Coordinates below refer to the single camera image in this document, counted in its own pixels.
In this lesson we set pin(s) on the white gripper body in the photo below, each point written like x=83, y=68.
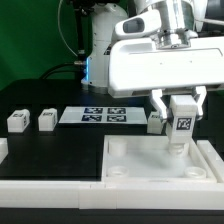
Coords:
x=137, y=67

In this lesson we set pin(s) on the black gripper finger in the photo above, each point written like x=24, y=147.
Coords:
x=200, y=95
x=158, y=104

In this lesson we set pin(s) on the white square tabletop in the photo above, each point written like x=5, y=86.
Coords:
x=135, y=159

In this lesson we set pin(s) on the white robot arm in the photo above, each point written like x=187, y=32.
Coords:
x=181, y=22

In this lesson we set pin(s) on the white AprilTag sheet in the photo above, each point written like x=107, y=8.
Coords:
x=103, y=115

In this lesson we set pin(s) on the white U-shaped obstacle fence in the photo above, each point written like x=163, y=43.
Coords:
x=110, y=195

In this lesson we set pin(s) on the black camera pole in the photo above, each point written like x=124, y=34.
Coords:
x=82, y=8

